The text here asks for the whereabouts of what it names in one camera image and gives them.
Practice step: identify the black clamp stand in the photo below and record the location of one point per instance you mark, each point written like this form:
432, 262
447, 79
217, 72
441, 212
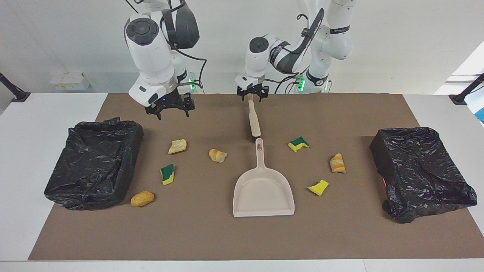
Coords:
17, 95
463, 96

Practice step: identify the beige plastic dustpan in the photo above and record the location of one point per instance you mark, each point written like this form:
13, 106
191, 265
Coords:
262, 192

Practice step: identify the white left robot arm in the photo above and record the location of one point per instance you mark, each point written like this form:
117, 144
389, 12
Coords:
336, 37

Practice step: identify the green and yellow sponge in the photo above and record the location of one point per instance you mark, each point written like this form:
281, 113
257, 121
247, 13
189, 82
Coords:
298, 144
167, 174

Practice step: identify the white power strip box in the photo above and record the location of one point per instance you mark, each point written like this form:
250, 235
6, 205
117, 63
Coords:
68, 81

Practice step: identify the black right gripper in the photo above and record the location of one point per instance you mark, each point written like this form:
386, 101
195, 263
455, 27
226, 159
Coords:
168, 102

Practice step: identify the blue object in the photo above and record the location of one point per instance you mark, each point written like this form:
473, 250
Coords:
481, 115

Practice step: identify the orange striped croissant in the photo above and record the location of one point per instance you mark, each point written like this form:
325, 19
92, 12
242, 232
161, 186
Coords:
337, 164

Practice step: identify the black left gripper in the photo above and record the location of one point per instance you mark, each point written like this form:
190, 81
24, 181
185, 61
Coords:
252, 89

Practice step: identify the brown table mat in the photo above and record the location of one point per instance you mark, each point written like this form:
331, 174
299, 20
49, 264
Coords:
211, 234

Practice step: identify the peanut shaped bread roll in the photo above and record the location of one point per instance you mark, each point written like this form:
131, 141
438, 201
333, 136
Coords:
142, 198

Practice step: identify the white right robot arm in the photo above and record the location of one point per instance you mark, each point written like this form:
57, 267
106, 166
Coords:
149, 49

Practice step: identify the beige hand brush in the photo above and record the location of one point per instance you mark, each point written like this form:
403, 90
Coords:
254, 122

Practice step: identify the pale bread chunk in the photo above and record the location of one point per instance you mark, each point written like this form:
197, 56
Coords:
177, 146

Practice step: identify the small striped croissant piece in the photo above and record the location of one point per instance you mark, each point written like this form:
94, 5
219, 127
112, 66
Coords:
218, 155

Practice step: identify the plain yellow sponge piece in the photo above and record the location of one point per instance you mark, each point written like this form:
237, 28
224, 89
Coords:
318, 187

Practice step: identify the black bag lined bin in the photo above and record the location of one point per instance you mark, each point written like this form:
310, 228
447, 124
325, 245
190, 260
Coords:
94, 162
419, 173

